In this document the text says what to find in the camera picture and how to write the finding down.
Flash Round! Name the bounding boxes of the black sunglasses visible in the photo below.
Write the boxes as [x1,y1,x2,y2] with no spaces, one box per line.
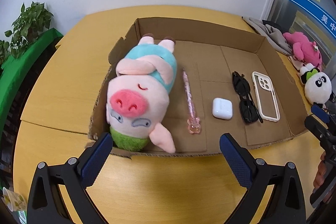
[232,71,263,124]

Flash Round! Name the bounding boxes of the pink translucent pen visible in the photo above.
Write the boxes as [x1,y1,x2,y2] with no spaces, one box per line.
[182,68,200,135]

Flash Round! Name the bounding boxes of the white earbuds case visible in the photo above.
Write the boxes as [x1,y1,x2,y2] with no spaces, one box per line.
[212,97,233,119]

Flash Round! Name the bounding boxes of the blue wall banner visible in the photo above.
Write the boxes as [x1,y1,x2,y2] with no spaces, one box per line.
[285,0,336,38]

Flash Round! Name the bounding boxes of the green panel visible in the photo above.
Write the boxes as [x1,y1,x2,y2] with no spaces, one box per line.
[0,28,64,135]

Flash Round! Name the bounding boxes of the pink pig plush toy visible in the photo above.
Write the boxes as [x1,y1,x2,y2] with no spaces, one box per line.
[106,33,176,154]

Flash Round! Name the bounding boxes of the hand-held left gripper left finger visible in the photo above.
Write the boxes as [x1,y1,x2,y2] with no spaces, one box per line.
[26,132,114,224]

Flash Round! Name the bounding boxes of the white phone case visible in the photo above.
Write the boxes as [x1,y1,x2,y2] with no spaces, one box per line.
[251,71,280,122]

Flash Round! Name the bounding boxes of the panda plush toy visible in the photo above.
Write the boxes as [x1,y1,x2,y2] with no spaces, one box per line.
[299,63,335,105]

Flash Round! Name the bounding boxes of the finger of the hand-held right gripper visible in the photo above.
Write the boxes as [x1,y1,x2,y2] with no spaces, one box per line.
[311,104,336,125]
[304,115,336,151]

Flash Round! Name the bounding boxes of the patterned paper cup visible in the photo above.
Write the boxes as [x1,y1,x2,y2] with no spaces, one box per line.
[1,187,27,211]

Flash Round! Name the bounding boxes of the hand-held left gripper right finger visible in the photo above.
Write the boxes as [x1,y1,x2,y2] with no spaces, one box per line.
[219,133,307,224]

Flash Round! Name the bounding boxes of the person's right hand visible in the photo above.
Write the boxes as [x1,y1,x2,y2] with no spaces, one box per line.
[314,152,328,189]

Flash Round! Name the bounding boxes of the cardboard box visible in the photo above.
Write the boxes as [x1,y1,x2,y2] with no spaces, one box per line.
[83,17,308,159]

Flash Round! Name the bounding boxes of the grey cloth bag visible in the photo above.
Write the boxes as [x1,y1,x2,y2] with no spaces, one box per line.
[242,16,294,55]

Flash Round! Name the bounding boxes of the green potted plant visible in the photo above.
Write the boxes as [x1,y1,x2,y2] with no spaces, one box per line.
[0,1,54,67]

